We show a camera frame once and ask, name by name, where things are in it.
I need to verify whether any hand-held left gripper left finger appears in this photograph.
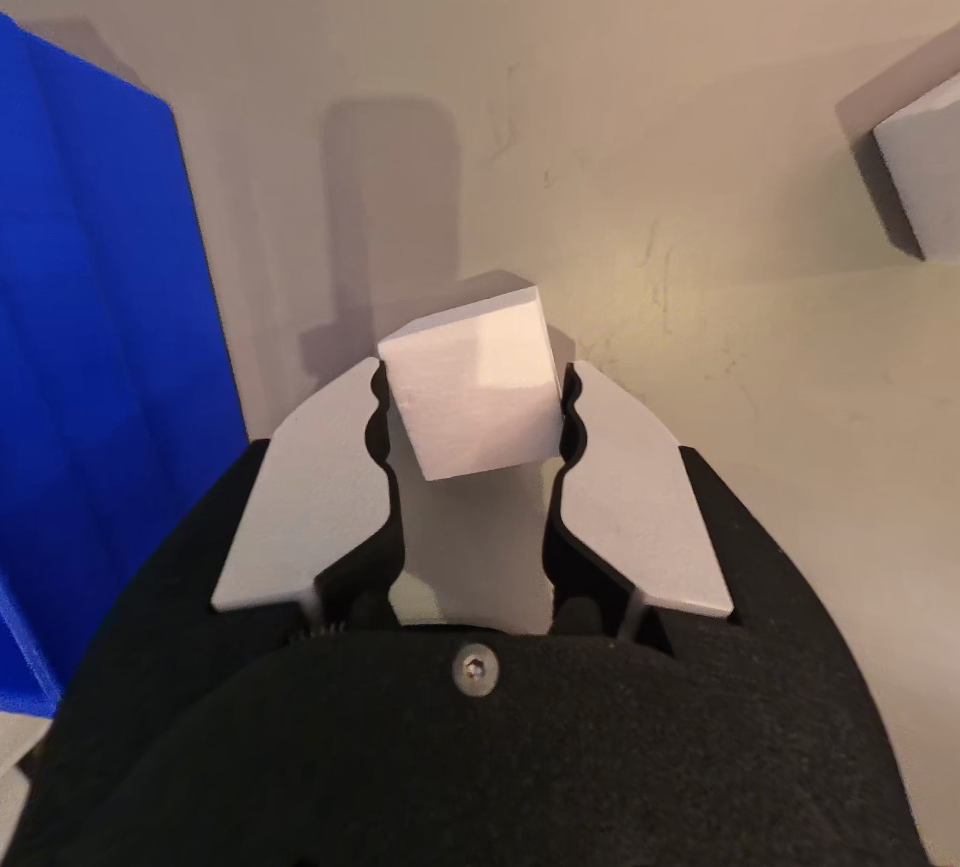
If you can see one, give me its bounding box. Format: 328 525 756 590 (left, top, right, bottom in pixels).
211 357 408 634

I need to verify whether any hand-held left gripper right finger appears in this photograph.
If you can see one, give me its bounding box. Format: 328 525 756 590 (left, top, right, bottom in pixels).
543 360 736 639

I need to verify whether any white foam cube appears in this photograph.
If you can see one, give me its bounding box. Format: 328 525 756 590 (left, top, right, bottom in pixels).
873 72 960 263
377 285 565 483

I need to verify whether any blue plastic bin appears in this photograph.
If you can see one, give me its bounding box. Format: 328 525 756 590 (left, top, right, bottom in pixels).
0 12 252 720

